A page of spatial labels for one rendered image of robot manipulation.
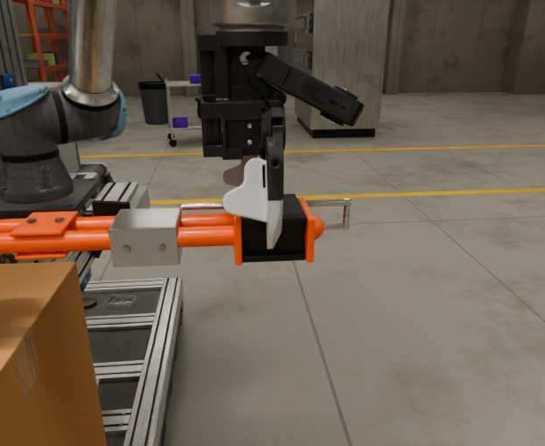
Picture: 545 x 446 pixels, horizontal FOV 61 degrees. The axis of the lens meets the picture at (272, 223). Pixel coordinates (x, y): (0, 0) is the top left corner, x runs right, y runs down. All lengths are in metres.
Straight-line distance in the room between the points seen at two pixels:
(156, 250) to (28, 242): 0.13
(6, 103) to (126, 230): 0.64
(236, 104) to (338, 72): 6.25
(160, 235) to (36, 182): 0.64
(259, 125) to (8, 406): 0.40
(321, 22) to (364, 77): 0.93
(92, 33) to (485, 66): 12.97
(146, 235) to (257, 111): 0.17
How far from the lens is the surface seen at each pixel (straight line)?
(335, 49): 6.66
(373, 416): 1.98
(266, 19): 0.45
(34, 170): 1.10
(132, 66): 12.11
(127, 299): 2.30
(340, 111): 0.47
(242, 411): 1.96
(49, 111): 1.09
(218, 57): 0.46
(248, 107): 0.45
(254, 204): 0.46
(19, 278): 0.76
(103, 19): 0.98
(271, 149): 0.44
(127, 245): 0.50
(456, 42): 13.24
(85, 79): 1.05
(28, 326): 0.64
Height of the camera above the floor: 1.37
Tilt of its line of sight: 22 degrees down
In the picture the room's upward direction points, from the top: straight up
